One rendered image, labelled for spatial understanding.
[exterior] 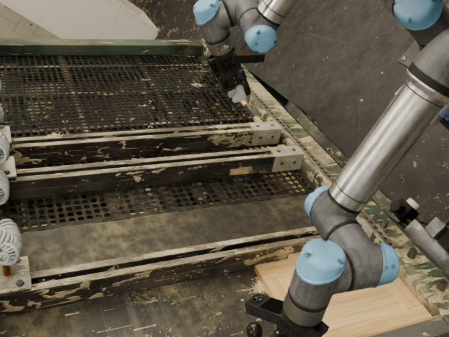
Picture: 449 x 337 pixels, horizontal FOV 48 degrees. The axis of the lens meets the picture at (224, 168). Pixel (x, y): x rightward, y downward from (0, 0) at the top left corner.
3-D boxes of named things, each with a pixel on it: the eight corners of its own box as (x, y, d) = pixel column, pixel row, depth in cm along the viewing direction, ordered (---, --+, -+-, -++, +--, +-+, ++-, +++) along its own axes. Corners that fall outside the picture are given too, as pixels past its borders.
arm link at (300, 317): (278, 291, 91) (307, 273, 96) (273, 309, 93) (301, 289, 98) (311, 319, 87) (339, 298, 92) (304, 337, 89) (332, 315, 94)
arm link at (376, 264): (376, 219, 96) (326, 225, 93) (410, 265, 89) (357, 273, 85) (361, 247, 101) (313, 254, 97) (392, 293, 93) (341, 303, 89)
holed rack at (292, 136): (395, 247, 157) (396, 245, 156) (388, 248, 155) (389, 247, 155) (206, 39, 277) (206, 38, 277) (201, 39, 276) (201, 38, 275)
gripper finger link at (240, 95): (234, 109, 161) (225, 87, 155) (250, 101, 162) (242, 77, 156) (238, 114, 159) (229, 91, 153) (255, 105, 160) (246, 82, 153)
